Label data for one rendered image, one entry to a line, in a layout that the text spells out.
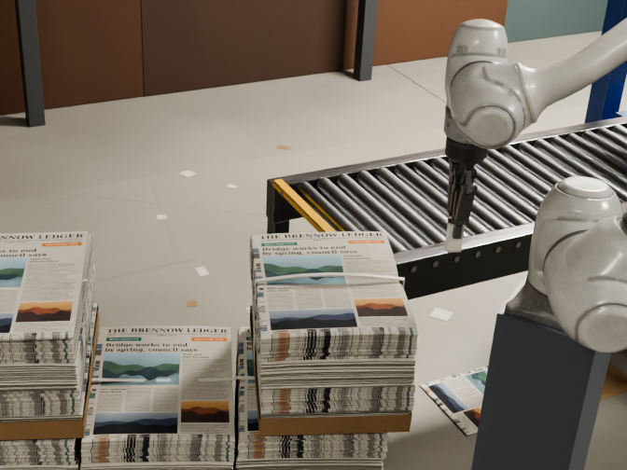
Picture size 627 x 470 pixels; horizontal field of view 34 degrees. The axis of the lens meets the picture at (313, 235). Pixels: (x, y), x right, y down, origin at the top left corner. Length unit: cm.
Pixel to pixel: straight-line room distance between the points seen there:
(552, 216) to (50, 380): 96
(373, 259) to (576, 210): 41
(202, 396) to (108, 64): 364
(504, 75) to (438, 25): 472
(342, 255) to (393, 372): 30
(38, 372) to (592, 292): 96
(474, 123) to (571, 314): 38
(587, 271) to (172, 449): 82
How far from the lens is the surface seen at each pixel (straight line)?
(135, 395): 206
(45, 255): 206
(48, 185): 472
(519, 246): 277
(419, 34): 630
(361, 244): 209
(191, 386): 208
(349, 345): 184
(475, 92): 162
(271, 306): 189
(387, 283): 198
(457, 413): 338
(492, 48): 176
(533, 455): 221
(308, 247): 208
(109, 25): 546
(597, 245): 178
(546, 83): 166
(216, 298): 385
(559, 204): 194
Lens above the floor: 210
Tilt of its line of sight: 29 degrees down
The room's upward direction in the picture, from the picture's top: 3 degrees clockwise
